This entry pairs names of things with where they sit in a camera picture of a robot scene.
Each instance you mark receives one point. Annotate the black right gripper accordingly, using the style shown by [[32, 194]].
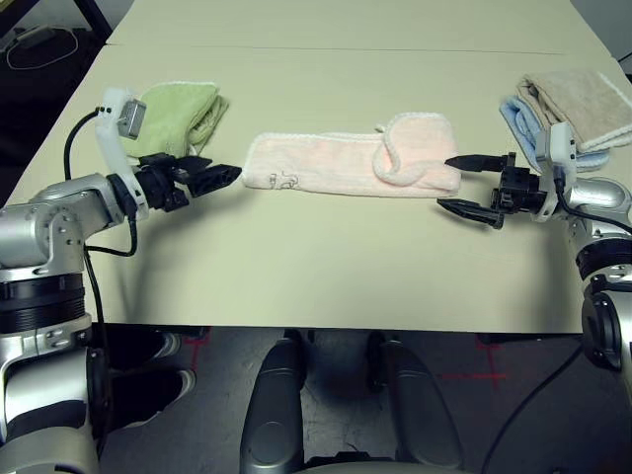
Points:
[[518, 192]]

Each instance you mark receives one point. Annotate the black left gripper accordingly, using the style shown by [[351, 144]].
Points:
[[160, 185]]

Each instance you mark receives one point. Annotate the pink embroidered towel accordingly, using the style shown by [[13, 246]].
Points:
[[321, 163]]

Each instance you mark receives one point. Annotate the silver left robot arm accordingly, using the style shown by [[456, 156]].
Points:
[[49, 232]]

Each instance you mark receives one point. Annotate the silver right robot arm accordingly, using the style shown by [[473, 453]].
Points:
[[597, 195]]

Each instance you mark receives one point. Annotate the green folded towel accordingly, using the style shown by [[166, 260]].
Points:
[[168, 113]]

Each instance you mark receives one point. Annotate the blue folded towel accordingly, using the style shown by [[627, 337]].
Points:
[[518, 123]]

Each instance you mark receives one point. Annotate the beige folded towel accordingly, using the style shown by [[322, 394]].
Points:
[[577, 103]]

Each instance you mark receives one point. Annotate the black table foot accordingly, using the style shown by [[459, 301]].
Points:
[[523, 339], [148, 331]]

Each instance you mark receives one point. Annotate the black shoe white sole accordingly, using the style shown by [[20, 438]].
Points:
[[148, 395], [158, 345]]

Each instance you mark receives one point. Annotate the grey power strip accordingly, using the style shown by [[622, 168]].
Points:
[[34, 37]]

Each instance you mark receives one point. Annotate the grey robot right leg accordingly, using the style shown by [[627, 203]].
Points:
[[419, 410]]

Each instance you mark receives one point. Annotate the grey robot waist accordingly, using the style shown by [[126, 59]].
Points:
[[385, 466]]

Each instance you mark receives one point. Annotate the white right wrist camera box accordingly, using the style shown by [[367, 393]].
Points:
[[560, 148]]

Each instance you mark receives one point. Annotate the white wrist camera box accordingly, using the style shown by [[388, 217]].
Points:
[[560, 148], [111, 106]]

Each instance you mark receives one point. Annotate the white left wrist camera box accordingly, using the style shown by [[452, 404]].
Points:
[[111, 106]]

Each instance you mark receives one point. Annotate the black table frame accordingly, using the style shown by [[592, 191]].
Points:
[[99, 20]]

